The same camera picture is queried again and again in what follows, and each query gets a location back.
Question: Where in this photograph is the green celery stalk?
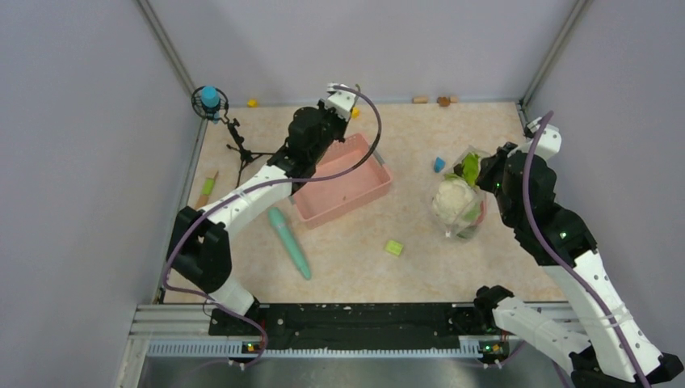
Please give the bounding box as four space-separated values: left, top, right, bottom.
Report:
453 153 481 187

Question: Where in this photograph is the white cauliflower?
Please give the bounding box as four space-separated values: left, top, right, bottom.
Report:
431 179 480 225

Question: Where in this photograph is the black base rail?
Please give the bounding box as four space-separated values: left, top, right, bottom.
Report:
208 302 505 351

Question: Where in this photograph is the wooden cork cylinder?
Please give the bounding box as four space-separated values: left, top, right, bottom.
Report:
412 96 429 104

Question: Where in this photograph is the brown wooden piece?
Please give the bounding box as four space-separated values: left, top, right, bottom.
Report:
436 96 452 108

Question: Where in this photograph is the pink plastic basket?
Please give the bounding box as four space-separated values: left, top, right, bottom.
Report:
291 133 393 229

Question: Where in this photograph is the green square block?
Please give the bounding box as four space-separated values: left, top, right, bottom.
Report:
384 240 404 256

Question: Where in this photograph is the blue microphone on tripod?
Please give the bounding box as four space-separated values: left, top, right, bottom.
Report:
191 86 273 187

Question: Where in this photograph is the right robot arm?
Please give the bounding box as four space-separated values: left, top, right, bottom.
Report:
473 142 684 387

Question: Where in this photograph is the blue toy block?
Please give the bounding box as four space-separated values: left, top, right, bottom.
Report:
433 157 446 173

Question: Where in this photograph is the clear pink zip bag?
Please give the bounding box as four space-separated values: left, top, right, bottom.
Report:
431 145 489 240

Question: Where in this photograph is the teal silicone tool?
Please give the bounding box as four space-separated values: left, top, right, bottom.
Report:
267 207 312 280

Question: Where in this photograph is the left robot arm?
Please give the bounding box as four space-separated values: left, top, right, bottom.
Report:
165 98 355 334

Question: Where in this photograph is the green and wood stick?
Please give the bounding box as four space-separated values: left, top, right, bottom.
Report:
194 169 219 209

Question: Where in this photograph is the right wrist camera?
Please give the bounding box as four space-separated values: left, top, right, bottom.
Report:
523 118 562 162

